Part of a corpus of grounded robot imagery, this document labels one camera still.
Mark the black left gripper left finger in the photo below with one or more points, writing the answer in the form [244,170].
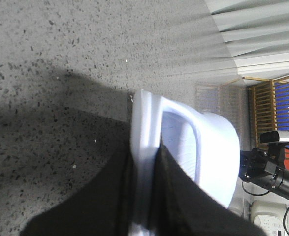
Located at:
[103,207]

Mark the wooden slatted crib frame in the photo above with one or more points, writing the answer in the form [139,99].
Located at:
[262,101]

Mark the white desk telephone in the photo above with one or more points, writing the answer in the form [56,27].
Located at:
[269,217]

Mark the grey webcam on stand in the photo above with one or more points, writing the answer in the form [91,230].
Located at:
[274,137]

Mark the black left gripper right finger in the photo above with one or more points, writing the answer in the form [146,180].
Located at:
[180,208]

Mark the light blue slipper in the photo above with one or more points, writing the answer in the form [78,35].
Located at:
[205,145]

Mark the white pleated curtain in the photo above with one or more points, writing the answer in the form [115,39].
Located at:
[256,33]

